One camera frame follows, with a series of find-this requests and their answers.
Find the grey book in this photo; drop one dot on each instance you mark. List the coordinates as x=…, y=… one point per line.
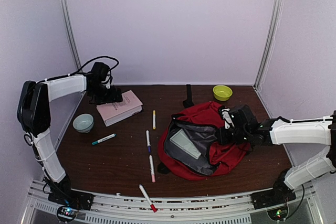
x=181, y=140

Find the purple capped white marker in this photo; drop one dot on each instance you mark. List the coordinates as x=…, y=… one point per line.
x=148, y=141

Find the red capped white marker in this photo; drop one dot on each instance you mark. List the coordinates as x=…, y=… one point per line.
x=148, y=199

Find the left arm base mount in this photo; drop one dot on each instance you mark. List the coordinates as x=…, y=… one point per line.
x=69, y=208

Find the pink capped white marker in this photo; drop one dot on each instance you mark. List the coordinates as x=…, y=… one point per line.
x=152, y=169

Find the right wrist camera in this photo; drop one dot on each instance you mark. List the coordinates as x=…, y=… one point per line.
x=224, y=113

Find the left aluminium frame post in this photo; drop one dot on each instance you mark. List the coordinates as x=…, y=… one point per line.
x=70, y=36

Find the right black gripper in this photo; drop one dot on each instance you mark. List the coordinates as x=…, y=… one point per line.
x=220, y=135

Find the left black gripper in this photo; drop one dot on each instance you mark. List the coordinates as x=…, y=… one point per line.
x=112, y=98

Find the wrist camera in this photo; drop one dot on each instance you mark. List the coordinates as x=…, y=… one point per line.
x=224, y=113
x=108, y=81

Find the right aluminium frame post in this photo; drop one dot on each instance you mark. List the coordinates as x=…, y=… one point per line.
x=270, y=41

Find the pale blue ceramic bowl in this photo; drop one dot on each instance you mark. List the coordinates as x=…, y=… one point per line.
x=83, y=123

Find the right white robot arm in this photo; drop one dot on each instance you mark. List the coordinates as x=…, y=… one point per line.
x=279, y=131

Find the aluminium frame post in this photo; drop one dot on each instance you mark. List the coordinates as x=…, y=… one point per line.
x=270, y=41
x=70, y=36

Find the yellow capped white marker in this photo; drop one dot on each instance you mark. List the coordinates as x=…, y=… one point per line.
x=154, y=120

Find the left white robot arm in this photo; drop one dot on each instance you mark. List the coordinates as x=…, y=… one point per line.
x=33, y=113

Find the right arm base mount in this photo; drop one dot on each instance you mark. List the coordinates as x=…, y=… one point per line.
x=275, y=201

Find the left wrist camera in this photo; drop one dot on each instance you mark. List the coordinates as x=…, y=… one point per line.
x=108, y=81

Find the lime green bowl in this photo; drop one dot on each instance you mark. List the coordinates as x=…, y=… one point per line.
x=222, y=93

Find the front aluminium rail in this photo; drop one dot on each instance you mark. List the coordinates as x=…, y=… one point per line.
x=232, y=208

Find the red backpack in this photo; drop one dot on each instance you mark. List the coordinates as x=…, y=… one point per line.
x=200, y=123

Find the pink book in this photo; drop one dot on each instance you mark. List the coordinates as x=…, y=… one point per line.
x=113, y=113

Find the teal capped white marker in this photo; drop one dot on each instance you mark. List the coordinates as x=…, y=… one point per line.
x=103, y=139

